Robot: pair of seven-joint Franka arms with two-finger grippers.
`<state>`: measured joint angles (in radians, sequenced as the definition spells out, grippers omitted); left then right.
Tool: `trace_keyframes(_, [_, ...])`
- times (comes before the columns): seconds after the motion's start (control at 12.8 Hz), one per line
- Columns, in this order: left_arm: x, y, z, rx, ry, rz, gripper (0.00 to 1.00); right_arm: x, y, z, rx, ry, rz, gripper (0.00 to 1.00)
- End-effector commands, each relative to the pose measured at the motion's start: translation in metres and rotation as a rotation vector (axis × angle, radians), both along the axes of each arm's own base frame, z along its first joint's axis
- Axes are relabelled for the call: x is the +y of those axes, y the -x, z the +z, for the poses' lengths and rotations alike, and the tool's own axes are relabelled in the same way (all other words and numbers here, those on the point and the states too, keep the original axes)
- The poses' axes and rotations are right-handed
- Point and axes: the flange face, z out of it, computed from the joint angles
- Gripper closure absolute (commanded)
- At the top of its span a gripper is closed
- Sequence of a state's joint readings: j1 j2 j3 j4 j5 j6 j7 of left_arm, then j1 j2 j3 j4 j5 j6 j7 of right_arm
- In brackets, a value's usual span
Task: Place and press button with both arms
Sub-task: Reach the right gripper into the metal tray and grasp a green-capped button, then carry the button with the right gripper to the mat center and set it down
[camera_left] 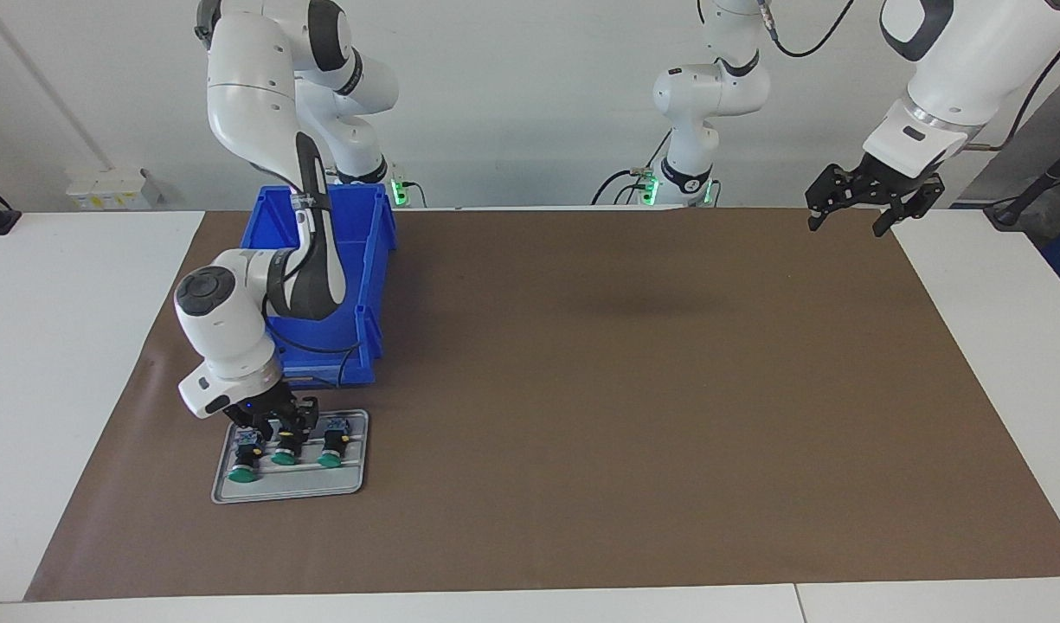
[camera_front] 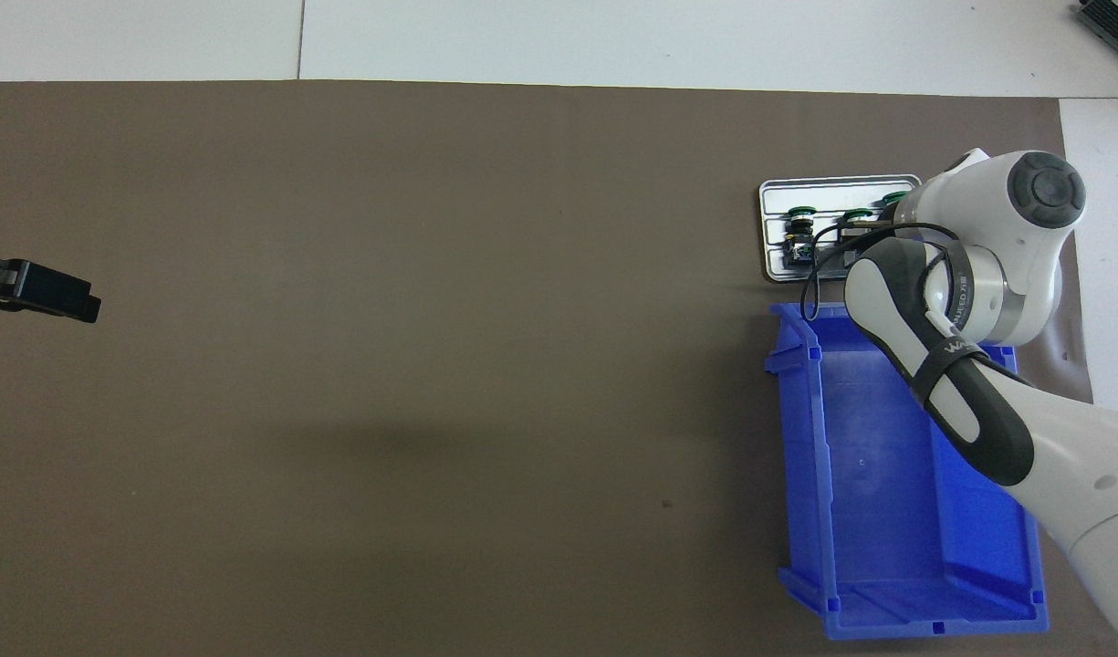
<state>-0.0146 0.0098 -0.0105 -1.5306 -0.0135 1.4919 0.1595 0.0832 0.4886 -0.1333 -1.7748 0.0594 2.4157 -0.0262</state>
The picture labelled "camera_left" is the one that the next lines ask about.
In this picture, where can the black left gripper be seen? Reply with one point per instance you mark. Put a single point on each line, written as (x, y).
(880, 186)

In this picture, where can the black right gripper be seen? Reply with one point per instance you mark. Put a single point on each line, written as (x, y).
(270, 408)

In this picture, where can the green push button switch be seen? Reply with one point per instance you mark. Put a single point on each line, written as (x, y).
(330, 459)
(283, 459)
(242, 474)

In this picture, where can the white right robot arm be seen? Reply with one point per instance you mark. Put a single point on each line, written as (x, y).
(235, 86)

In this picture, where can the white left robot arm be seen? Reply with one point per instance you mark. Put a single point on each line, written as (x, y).
(711, 95)

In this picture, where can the silver metal tray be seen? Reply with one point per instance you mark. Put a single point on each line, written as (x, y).
(305, 486)

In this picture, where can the black stand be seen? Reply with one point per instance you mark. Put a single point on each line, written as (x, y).
(1010, 212)

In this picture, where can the blue plastic storage bin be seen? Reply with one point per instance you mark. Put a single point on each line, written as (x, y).
(361, 234)

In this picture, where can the brown paper table mat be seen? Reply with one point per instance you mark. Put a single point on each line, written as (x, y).
(581, 433)

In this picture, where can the white wall socket box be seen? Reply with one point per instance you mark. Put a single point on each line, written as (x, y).
(106, 186)

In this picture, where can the white wall conduit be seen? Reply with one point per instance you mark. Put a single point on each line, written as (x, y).
(50, 85)

